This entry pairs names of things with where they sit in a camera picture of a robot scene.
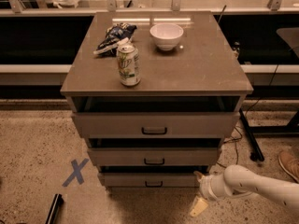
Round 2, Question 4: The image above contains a metal railing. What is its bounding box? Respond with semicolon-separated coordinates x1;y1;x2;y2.
0;0;299;17

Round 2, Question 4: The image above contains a white ceramic bowl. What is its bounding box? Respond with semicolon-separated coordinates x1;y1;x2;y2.
149;23;184;51

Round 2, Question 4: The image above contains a grey drawer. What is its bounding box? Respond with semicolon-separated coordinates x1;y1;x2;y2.
98;173;199;188
88;147;220;166
72;112;239;138

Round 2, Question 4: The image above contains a blue chip bag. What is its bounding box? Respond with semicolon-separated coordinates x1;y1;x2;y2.
93;22;137;57

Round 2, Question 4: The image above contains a black bar bottom left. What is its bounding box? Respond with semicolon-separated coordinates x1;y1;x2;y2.
45;194;64;224

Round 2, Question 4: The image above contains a blue tape cross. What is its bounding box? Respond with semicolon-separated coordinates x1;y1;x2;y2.
63;158;89;188

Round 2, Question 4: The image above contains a black floor cable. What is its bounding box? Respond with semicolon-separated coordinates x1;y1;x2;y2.
216;63;281;170

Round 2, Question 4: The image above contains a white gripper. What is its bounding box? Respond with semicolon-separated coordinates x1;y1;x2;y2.
190;171;225;217

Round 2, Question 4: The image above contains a brown shoe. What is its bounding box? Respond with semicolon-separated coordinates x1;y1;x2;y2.
278;151;299;183

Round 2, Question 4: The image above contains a green white soda can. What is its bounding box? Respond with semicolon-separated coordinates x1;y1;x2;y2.
117;43;140;87

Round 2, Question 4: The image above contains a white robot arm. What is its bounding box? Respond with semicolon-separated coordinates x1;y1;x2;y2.
190;165;299;217

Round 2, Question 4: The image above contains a grey drawer cabinet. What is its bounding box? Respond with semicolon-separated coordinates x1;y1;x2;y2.
60;10;254;191

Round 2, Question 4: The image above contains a black stand leg right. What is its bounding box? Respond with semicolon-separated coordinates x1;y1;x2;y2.
239;110;264;161

